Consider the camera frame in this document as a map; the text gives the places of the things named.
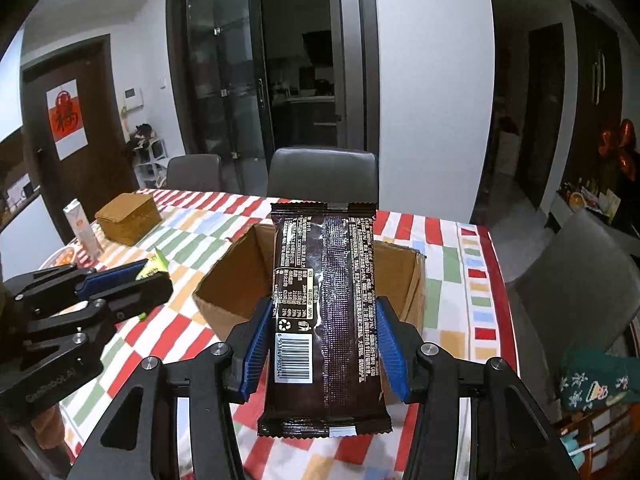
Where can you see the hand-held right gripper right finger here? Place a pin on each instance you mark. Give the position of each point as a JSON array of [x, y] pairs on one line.
[[390, 355]]

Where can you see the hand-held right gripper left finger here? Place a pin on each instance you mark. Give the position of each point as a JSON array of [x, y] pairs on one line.
[[255, 345]]

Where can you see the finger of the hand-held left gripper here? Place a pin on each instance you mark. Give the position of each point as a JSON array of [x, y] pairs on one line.
[[110, 277], [140, 295]]

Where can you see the small green snack packet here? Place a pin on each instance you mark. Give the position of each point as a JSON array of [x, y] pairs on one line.
[[155, 266]]

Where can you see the brown cardboard box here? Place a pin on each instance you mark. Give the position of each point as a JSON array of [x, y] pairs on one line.
[[225, 280]]

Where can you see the dark brown chocolate bar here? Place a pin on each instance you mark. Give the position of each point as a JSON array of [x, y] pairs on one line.
[[325, 285]]

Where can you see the pile of oranges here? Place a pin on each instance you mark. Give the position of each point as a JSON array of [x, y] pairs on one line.
[[65, 258]]

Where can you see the white orange juice carton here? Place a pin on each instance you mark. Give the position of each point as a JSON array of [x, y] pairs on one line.
[[82, 230]]

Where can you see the woven wicker box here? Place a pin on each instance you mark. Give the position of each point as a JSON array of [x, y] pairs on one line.
[[127, 220]]

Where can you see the white plastic basket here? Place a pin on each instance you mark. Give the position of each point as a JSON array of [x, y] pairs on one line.
[[47, 260]]

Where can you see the colourful checked tablecloth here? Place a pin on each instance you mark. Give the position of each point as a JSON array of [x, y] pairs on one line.
[[450, 280]]

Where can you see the dark brown wooden door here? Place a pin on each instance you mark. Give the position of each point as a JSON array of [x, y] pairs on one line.
[[100, 170]]

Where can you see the white cube shelf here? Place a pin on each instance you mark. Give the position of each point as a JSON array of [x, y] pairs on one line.
[[150, 165]]

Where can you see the grey dining chair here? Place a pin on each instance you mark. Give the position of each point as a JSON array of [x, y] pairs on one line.
[[575, 280], [322, 175], [194, 172]]

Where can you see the black and white plush toy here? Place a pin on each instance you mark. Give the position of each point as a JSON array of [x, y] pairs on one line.
[[139, 136]]

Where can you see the red and white door poster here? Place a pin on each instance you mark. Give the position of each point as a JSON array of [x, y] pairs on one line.
[[67, 120]]

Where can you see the green snowflake knit sweater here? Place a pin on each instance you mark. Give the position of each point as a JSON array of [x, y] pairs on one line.
[[595, 380]]

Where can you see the orange wooden chair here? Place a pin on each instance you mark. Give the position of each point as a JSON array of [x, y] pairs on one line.
[[610, 435]]

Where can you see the dark framed sliding glass door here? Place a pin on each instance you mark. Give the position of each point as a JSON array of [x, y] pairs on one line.
[[220, 60]]

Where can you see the dark sideboard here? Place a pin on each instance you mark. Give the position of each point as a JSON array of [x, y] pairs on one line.
[[590, 205]]

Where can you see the silver refrigerator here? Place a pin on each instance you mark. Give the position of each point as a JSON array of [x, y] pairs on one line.
[[347, 60]]

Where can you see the red foil balloons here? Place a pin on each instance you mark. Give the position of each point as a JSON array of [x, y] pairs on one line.
[[622, 150]]

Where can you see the dark tall cabinet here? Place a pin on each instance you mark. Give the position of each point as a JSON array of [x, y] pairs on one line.
[[597, 95]]

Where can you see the white wall intercom panel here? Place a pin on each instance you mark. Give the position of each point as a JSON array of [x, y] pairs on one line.
[[133, 98]]

